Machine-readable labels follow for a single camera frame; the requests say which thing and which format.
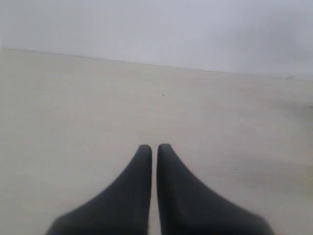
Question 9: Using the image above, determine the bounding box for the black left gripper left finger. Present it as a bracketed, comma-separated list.
[46, 144, 152, 235]

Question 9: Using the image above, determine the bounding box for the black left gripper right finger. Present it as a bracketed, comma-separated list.
[156, 143, 273, 235]

